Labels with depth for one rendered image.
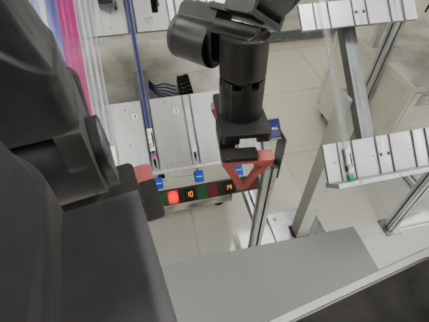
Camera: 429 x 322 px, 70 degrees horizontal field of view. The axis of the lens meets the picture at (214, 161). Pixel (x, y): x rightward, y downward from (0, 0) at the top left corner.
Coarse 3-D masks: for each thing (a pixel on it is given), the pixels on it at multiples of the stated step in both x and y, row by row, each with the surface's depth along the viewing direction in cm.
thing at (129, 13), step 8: (128, 0) 81; (128, 8) 81; (128, 16) 81; (136, 40) 81; (136, 48) 81; (136, 56) 81; (136, 64) 81; (144, 88) 81; (144, 96) 81; (144, 104) 81; (144, 112) 81; (152, 152) 81
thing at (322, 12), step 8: (320, 0) 80; (320, 8) 80; (320, 16) 80; (328, 32) 80; (328, 40) 80; (328, 48) 80; (328, 56) 80; (328, 64) 80; (336, 80) 80; (336, 88) 80; (336, 96) 79; (336, 104) 80; (336, 112) 80; (344, 120) 80; (344, 128) 79; (344, 136) 79; (344, 144) 79; (352, 176) 79
